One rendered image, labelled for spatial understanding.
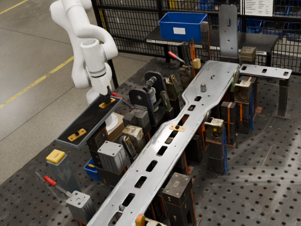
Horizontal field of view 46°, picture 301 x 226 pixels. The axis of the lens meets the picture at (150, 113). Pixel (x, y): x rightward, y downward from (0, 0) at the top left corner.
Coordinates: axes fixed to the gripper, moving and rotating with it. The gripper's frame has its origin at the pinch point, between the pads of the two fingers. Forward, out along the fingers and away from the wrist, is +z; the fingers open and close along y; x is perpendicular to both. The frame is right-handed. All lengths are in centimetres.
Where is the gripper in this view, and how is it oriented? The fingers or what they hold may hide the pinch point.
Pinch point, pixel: (105, 98)
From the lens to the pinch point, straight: 179.3
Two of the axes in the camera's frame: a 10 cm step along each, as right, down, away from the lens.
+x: 6.9, -5.3, 4.9
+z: 1.6, 7.8, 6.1
